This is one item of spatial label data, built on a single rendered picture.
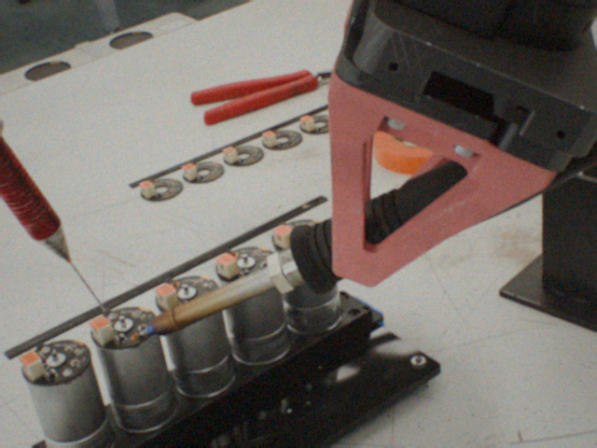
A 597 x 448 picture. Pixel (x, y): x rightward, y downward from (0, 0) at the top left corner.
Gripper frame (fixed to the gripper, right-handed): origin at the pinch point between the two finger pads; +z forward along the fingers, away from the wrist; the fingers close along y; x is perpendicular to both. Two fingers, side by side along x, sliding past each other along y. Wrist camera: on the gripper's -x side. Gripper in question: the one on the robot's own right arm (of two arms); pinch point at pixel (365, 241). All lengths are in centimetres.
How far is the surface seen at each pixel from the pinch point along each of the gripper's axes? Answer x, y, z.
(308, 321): 0.4, -5.4, 8.1
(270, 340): -0.9, -3.6, 8.4
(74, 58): -19, -45, 23
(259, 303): -2.0, -3.5, 6.8
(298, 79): -2.9, -34.8, 12.1
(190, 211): -6.1, -19.2, 14.6
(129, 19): -48, -258, 121
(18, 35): -77, -251, 137
